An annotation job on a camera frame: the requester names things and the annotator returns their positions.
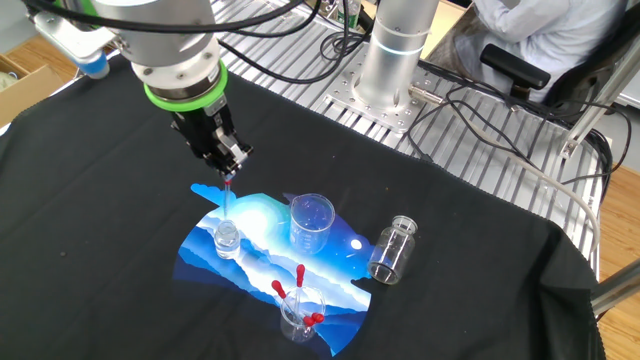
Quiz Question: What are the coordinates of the large glass beaker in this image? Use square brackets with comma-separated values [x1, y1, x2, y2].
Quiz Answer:
[288, 193, 337, 256]

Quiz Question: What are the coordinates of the plastic bottle with green label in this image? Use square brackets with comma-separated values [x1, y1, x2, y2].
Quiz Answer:
[337, 0, 362, 29]

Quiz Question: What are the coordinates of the clear glass jar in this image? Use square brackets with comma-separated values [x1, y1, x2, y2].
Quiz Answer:
[367, 214, 419, 286]

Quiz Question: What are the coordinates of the small glass vial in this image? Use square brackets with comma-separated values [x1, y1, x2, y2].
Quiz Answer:
[213, 219, 242, 260]

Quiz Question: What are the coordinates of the aluminium frame post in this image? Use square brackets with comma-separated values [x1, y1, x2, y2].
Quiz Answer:
[558, 37, 640, 160]
[589, 259, 640, 317]

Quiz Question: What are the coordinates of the small glass beaker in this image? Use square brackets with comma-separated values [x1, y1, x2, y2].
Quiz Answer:
[278, 284, 327, 344]

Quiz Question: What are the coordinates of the wrist camera on silver bracket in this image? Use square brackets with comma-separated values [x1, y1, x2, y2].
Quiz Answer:
[29, 9, 119, 81]

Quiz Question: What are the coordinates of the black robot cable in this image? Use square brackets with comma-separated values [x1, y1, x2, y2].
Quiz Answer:
[22, 0, 381, 86]

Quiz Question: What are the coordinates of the black cloth with blue print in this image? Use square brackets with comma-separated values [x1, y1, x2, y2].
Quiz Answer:
[0, 53, 609, 360]

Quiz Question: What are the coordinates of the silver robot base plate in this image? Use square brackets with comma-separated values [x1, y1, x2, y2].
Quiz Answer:
[322, 42, 444, 135]

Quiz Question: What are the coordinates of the brown cardboard box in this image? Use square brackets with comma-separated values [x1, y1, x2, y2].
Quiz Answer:
[0, 53, 64, 129]

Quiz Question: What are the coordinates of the grey hose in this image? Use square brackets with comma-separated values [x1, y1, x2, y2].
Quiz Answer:
[449, 117, 601, 261]

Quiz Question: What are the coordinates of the black table cable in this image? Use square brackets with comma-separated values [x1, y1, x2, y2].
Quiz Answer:
[404, 59, 634, 187]

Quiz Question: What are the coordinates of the person in light shirt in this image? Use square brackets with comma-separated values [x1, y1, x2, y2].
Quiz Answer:
[427, 0, 629, 104]

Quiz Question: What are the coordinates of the black office chair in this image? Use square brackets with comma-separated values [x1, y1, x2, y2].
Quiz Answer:
[479, 29, 640, 111]

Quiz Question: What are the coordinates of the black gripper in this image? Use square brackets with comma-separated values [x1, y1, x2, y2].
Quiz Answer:
[171, 95, 254, 177]

